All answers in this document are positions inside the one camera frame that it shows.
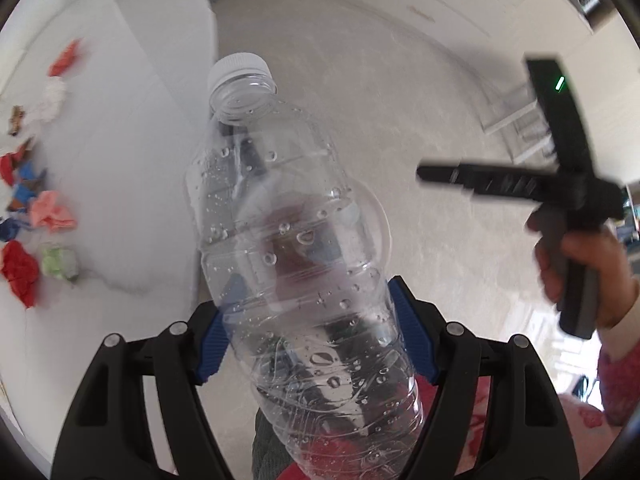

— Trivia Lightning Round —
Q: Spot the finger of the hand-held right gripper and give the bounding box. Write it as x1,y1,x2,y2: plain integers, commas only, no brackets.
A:
416,161,557,207

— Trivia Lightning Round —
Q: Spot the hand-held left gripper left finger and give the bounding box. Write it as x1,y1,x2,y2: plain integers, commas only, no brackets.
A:
50,304,237,480

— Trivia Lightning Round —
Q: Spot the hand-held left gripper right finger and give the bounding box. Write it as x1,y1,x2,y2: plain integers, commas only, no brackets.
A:
387,275,581,480

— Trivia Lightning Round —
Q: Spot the clear plastic bottle white cap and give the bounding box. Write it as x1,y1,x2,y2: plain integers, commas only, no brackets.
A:
185,53,425,480

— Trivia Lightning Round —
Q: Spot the pink paper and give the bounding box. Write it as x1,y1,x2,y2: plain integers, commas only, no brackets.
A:
29,190,78,233

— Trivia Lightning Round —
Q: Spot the person's right forearm pink sleeve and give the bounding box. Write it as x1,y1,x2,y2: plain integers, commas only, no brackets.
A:
596,290,640,428

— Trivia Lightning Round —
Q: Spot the person's right hand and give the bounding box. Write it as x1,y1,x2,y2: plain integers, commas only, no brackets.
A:
526,209,640,331

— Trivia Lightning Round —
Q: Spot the grey-green cloth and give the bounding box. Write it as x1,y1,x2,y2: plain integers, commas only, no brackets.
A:
251,407,306,480

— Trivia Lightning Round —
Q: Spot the crumpled green paper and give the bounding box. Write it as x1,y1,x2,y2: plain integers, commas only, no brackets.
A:
39,244,81,281

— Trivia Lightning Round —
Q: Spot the crumpled red paper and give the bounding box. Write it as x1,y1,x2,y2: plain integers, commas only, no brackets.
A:
0,240,41,309

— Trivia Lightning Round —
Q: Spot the small dark blue wrapper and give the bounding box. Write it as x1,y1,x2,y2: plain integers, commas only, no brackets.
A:
0,216,26,242

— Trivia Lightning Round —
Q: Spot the blue snack wrapper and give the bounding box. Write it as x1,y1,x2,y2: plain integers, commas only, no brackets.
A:
10,160,48,210

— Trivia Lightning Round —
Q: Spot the red snack wrapper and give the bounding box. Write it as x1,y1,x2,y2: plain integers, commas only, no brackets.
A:
0,139,36,186

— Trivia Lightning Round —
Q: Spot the crumpled white paper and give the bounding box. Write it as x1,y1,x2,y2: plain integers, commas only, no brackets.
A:
27,77,68,125

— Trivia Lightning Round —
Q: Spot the crumpled orange-red paper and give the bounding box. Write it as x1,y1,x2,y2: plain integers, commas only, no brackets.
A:
48,39,85,77

